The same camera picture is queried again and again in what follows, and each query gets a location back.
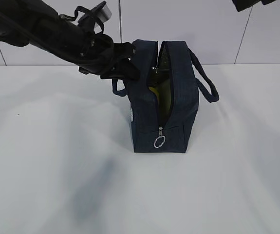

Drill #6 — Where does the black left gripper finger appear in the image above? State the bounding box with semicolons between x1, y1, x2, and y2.
100;70;127;80
120;58;140;80

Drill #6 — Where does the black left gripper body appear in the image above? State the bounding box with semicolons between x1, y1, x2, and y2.
78;36;136;76

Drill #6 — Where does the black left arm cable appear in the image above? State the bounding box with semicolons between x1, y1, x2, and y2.
0;0;114;64

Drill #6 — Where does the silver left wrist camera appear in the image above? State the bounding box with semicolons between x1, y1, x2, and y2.
78;0;112;33

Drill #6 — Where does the yellow lemon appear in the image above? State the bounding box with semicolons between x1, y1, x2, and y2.
149;86;159;98

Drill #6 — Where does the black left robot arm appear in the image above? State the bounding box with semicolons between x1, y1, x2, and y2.
0;0;140;80

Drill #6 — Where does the dark navy fabric lunch bag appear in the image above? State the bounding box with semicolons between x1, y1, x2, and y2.
112;39;219;153

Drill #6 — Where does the glass container with green lid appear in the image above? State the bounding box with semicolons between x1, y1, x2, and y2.
149;68;171;124

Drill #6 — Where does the silver zipper pull ring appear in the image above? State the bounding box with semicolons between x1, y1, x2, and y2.
154;135;166;148

